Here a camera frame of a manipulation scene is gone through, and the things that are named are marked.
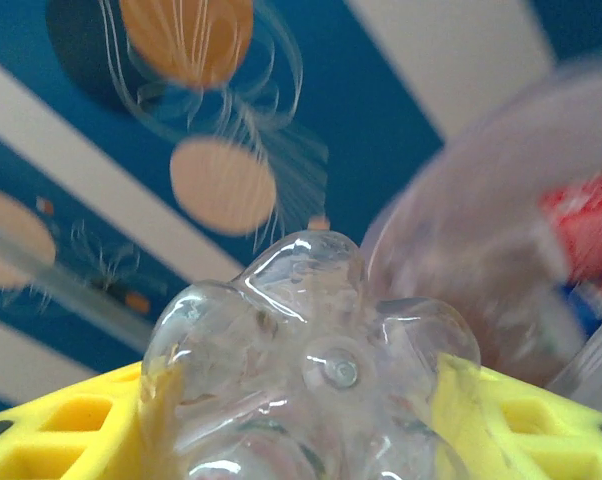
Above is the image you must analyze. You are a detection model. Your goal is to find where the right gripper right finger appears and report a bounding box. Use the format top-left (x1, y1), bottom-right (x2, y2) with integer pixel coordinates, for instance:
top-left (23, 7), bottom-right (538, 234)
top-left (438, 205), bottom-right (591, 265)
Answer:
top-left (430, 352), bottom-right (602, 480)

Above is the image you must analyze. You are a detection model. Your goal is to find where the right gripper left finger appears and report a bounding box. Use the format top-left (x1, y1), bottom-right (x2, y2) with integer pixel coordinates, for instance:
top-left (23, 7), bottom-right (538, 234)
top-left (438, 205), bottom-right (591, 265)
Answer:
top-left (0, 360), bottom-right (157, 480)

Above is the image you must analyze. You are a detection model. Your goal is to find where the clear bottle blue cap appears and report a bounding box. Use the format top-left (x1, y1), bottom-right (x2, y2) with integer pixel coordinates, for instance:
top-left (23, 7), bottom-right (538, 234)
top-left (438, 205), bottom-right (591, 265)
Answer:
top-left (563, 277), bottom-right (602, 331)

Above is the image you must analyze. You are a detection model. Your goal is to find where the red label bottle green cap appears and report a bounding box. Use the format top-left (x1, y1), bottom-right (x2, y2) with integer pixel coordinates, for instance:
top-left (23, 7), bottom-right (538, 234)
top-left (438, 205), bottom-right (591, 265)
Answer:
top-left (538, 174), bottom-right (602, 284)

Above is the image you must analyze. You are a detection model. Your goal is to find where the clear cola bottle red cap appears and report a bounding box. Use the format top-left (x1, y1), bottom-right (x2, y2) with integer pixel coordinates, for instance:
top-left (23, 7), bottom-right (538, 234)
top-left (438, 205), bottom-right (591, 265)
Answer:
top-left (140, 228), bottom-right (482, 480)

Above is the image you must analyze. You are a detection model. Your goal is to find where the white trash bin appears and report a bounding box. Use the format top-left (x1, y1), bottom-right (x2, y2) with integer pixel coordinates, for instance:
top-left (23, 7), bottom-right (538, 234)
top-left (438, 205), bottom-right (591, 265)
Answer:
top-left (363, 59), bottom-right (602, 396)

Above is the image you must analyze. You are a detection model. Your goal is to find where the aluminium frame post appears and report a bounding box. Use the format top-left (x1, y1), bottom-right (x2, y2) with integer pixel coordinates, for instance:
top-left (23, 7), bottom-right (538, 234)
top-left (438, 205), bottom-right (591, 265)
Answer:
top-left (0, 219), bottom-right (157, 341)

